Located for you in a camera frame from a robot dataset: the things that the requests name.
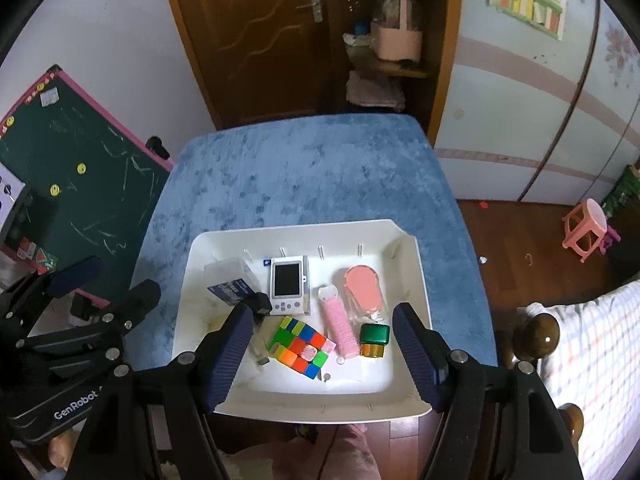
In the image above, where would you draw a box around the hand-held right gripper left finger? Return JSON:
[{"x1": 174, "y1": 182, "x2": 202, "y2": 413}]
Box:
[{"x1": 82, "y1": 302, "x2": 255, "y2": 480}]

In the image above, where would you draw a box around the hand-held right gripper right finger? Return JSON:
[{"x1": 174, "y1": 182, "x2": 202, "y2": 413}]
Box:
[{"x1": 392, "y1": 302, "x2": 583, "y2": 480}]

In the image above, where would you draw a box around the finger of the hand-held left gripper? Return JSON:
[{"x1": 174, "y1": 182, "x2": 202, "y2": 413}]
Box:
[
  {"x1": 0, "y1": 256, "x2": 103, "y2": 341},
  {"x1": 15, "y1": 280, "x2": 162, "y2": 377}
]

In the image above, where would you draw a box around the green bottle with gold cap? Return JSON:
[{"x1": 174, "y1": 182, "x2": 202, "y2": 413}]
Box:
[{"x1": 359, "y1": 323, "x2": 391, "y2": 359}]

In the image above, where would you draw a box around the multicoloured puzzle cube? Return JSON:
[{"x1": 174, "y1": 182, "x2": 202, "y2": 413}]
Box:
[{"x1": 266, "y1": 315, "x2": 337, "y2": 381}]

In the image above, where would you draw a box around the clear plastic card box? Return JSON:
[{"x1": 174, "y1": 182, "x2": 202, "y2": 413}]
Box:
[{"x1": 204, "y1": 256, "x2": 257, "y2": 306}]

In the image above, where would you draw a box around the white plastic tray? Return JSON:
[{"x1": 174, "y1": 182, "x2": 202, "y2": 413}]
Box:
[{"x1": 171, "y1": 219, "x2": 433, "y2": 423}]

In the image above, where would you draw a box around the pink hair roller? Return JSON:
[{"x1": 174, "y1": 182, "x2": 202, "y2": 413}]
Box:
[{"x1": 318, "y1": 285, "x2": 361, "y2": 358}]

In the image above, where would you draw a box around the white toy camera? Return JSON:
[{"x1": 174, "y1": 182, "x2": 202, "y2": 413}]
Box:
[{"x1": 269, "y1": 256, "x2": 311, "y2": 316}]

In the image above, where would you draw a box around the person's left hand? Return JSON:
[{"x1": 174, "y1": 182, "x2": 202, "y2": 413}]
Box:
[{"x1": 47, "y1": 432, "x2": 86, "y2": 471}]

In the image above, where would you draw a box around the small red green box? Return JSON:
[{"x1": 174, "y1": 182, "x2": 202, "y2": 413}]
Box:
[{"x1": 15, "y1": 240, "x2": 56, "y2": 268}]

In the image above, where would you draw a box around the white board with black dots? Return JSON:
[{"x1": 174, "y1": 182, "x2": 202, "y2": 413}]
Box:
[{"x1": 0, "y1": 162, "x2": 28, "y2": 241}]

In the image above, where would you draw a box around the round wooden bedpost knob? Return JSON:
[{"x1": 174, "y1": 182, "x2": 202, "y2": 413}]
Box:
[{"x1": 512, "y1": 312, "x2": 561, "y2": 361}]

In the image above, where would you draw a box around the black knob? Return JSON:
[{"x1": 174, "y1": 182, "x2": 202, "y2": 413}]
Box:
[{"x1": 146, "y1": 136, "x2": 171, "y2": 161}]

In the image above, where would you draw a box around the small wooden bedpost knob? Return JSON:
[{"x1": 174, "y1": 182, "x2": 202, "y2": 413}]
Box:
[{"x1": 560, "y1": 404, "x2": 585, "y2": 441}]

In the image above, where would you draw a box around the white dotted quilt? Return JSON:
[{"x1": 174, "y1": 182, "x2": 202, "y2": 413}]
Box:
[{"x1": 517, "y1": 280, "x2": 640, "y2": 480}]

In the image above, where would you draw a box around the pink plastic stool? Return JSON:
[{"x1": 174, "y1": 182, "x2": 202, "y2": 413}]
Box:
[{"x1": 562, "y1": 198, "x2": 608, "y2": 263}]

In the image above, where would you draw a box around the floral sliding wardrobe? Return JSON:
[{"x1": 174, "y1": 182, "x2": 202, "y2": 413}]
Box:
[{"x1": 432, "y1": 0, "x2": 640, "y2": 206}]

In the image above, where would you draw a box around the green patterned bag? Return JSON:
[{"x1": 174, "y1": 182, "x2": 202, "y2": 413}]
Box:
[{"x1": 600, "y1": 160, "x2": 640, "y2": 221}]

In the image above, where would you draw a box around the brown wooden door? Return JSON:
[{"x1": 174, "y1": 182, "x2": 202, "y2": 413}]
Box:
[{"x1": 159, "y1": 0, "x2": 351, "y2": 128}]

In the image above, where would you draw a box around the folded pink towel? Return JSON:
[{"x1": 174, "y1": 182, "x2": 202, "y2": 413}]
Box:
[{"x1": 346, "y1": 71, "x2": 406, "y2": 111}]

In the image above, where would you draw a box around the wooden corner shelf cabinet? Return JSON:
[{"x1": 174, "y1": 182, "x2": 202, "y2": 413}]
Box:
[{"x1": 335, "y1": 0, "x2": 463, "y2": 143}]

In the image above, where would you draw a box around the pink basket with clear dome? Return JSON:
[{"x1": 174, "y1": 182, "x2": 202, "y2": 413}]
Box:
[{"x1": 372, "y1": 0, "x2": 425, "y2": 63}]

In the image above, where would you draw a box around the green chalkboard with pink frame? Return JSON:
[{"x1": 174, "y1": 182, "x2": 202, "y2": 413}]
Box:
[{"x1": 0, "y1": 65, "x2": 173, "y2": 306}]

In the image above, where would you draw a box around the metal door handle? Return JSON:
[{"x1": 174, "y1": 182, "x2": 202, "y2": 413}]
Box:
[{"x1": 296, "y1": 0, "x2": 323, "y2": 23}]

